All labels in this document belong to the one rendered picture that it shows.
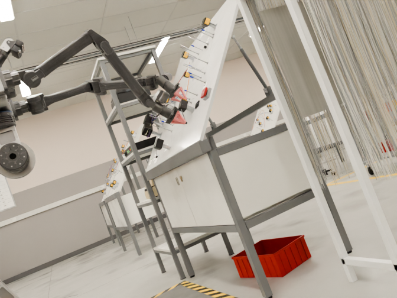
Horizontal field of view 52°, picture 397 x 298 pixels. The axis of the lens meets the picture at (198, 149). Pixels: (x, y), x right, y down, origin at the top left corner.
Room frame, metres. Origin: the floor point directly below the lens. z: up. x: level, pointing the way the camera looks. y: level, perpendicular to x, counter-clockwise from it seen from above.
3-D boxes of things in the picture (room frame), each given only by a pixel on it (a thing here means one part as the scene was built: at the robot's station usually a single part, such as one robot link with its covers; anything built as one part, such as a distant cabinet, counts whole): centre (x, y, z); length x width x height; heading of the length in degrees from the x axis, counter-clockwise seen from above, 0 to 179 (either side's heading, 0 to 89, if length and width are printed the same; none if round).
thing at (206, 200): (2.37, 0.07, 0.60); 0.55 x 0.03 x 0.39; 23
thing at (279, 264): (2.57, -0.18, 0.07); 0.39 x 0.29 x 0.14; 37
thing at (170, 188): (2.88, 0.29, 0.60); 0.55 x 0.02 x 0.39; 23
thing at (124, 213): (6.00, 1.10, 0.83); 1.18 x 0.72 x 1.65; 22
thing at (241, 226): (2.74, -0.09, 0.40); 1.18 x 0.60 x 0.80; 23
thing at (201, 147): (2.61, 0.20, 0.83); 1.18 x 0.05 x 0.06; 23
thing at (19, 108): (2.36, 0.89, 1.45); 0.09 x 0.08 x 0.12; 21
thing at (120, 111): (3.55, 0.37, 0.92); 0.61 x 0.50 x 1.85; 23
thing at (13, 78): (1.89, 0.71, 1.45); 0.09 x 0.08 x 0.12; 21
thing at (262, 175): (2.74, -0.10, 0.60); 1.17 x 0.58 x 0.40; 23
